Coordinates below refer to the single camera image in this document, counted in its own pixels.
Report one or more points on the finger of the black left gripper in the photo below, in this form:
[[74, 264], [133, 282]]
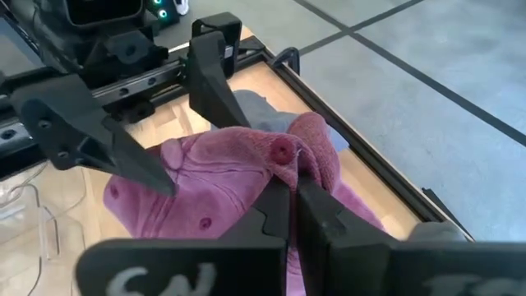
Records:
[[70, 123], [211, 82]]

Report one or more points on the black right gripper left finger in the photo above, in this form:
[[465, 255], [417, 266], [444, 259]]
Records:
[[185, 263]]

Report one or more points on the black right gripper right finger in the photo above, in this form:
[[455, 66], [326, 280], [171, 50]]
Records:
[[370, 267]]

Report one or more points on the blue-grey cap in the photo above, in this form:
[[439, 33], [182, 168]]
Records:
[[263, 111]]

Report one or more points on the pink cap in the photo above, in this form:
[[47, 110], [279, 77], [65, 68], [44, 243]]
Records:
[[213, 177]]

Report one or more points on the black box with green lights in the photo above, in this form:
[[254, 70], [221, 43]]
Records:
[[164, 18]]

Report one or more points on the small white object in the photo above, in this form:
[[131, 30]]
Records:
[[181, 6]]

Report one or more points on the black frame clamp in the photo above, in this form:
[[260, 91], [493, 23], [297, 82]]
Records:
[[293, 55]]

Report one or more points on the black frame corner bracket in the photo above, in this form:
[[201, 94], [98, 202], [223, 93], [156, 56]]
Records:
[[444, 211]]

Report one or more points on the black table frame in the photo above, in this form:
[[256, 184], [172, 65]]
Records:
[[370, 158]]

